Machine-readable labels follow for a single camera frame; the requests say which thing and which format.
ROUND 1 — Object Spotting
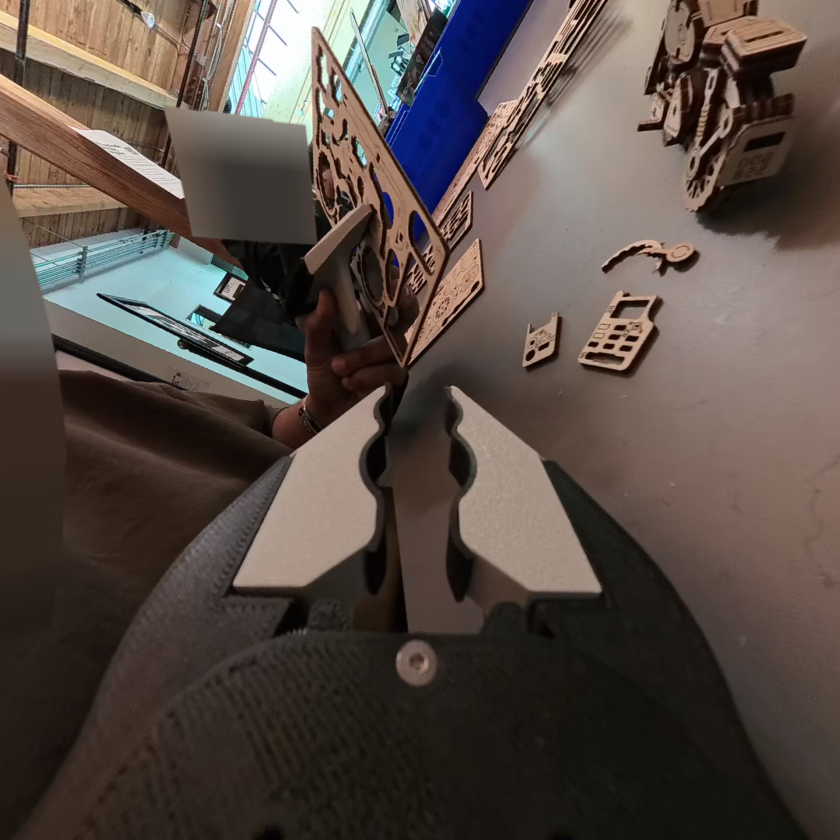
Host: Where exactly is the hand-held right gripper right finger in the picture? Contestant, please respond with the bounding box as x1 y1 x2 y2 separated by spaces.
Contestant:
444 386 603 619

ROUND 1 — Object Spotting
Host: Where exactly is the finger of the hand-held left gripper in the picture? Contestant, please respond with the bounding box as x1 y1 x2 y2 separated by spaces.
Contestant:
302 202 376 353

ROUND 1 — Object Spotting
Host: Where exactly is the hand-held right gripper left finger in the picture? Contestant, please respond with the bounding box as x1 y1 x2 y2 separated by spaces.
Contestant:
231 384 395 621

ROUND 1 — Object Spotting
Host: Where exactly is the wooden sheet with gear cutouts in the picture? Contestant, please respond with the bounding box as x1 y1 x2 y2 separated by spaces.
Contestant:
310 26 452 370

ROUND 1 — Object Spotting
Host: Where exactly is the engraved wooden sheet with gears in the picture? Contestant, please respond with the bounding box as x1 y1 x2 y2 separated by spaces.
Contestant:
406 238 484 368

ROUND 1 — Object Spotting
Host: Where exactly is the person's left hand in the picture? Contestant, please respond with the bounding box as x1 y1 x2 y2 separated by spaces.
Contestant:
304 289 422 431

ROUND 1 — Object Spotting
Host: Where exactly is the black framed board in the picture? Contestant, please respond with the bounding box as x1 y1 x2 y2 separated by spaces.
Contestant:
97 291 255 370

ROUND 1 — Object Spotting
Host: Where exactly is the wooden sheet with round cutouts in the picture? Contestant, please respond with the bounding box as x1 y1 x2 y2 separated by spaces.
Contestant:
430 190 475 250

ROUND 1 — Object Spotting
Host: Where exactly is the blue plastic board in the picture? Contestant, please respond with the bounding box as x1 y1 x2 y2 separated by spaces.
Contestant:
384 0 534 212

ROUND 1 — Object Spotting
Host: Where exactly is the small engraved wooden piece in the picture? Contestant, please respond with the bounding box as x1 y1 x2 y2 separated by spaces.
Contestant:
522 312 561 369

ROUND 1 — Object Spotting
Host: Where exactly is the metal railing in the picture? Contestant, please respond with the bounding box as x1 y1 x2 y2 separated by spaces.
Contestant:
31 228 179 284

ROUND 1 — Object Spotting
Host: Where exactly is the uncut engraved wooden puzzle sheet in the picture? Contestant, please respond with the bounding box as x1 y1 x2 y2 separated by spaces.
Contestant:
478 100 522 191

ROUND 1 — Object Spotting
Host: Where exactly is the white paper sign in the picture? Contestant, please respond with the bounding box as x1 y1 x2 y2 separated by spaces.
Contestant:
71 127 186 199

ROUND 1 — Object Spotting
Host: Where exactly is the dark printed box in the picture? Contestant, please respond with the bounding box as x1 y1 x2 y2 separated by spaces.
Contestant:
392 12 455 107

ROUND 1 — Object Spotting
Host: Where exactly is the wooden piece with square holes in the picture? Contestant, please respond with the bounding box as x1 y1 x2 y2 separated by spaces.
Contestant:
577 290 661 374

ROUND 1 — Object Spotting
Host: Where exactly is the wooden beam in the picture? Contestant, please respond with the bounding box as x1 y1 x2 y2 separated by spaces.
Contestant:
0 72 245 265

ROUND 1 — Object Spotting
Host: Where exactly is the wooden sheet with rectangular cutouts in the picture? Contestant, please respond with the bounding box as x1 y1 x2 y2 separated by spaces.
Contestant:
518 0 611 132

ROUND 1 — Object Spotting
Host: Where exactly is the hook-shaped wooden piece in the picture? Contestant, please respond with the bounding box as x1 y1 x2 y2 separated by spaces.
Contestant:
602 239 697 274

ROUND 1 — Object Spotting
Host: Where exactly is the wooden train model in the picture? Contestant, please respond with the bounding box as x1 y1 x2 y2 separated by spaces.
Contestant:
638 0 809 215

